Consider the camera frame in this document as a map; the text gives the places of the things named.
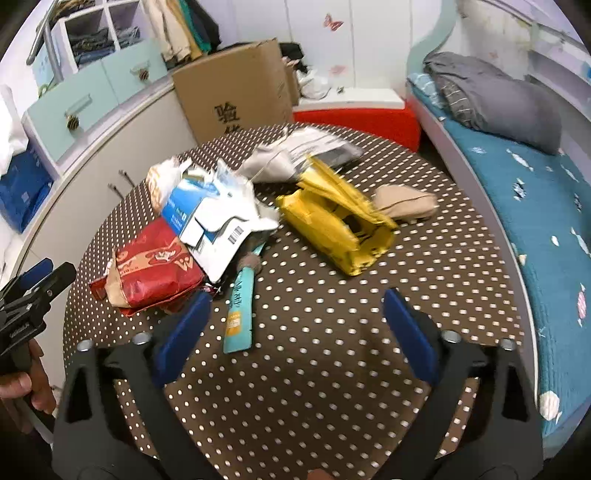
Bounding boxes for grey folded blanket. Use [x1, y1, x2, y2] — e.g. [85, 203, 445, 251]
[424, 52, 562, 155]

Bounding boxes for white blue torn carton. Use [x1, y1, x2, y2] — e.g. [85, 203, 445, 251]
[161, 160, 280, 284]

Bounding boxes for large brown cardboard box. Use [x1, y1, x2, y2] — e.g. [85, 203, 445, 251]
[172, 39, 294, 143]

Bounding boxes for beige crumpled paper bag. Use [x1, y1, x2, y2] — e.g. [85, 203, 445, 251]
[373, 184, 439, 222]

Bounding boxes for white plastic bag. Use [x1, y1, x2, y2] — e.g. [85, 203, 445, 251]
[297, 70, 332, 100]

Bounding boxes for red storage bench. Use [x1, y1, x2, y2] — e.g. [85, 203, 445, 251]
[294, 106, 422, 152]

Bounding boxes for brown polka dot tablecloth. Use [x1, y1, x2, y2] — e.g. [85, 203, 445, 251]
[62, 123, 525, 480]

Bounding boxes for red snack bag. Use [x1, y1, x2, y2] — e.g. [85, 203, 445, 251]
[89, 217, 205, 317]

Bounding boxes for hanging clothes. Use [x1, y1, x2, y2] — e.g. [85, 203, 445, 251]
[143, 0, 221, 68]

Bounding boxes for yellow crumpled paper bag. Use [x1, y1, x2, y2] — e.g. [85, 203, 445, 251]
[276, 157, 397, 276]

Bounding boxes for grey white plastic mailer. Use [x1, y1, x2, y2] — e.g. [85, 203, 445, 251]
[238, 127, 363, 183]

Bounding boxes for teal drawer cabinet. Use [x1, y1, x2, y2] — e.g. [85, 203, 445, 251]
[24, 1, 167, 163]

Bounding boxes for blue shopping bag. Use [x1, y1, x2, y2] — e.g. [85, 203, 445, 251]
[0, 146, 53, 233]

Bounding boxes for white bed frame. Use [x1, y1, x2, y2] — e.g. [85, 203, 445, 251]
[406, 82, 539, 402]

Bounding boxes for orange white snack wrapper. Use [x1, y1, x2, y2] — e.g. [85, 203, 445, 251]
[145, 156, 192, 214]

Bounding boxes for person's left hand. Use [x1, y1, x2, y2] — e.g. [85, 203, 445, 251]
[1, 340, 56, 434]

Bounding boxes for teal quilted bed cover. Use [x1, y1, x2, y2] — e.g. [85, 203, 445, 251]
[407, 74, 590, 442]

